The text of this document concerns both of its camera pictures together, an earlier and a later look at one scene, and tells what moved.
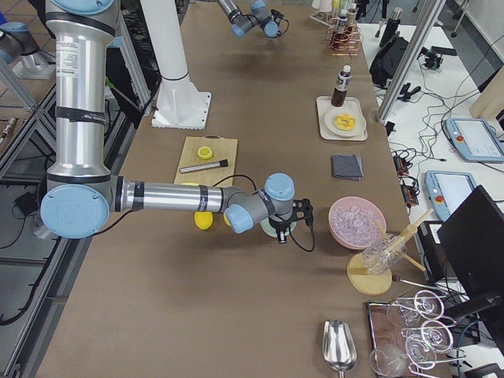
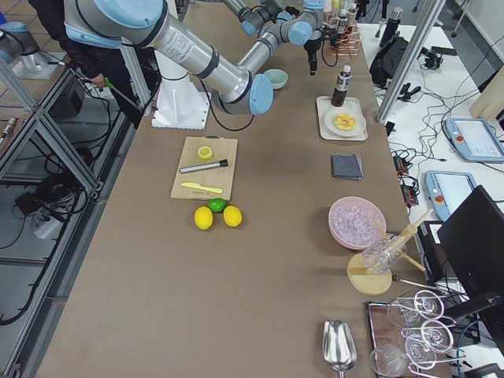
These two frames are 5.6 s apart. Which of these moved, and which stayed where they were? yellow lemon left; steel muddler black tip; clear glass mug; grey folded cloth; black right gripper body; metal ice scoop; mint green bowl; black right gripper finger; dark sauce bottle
Moved: black right gripper body; black right gripper finger; mint green bowl
Stayed: grey folded cloth; clear glass mug; dark sauce bottle; metal ice scoop; yellow lemon left; steel muddler black tip
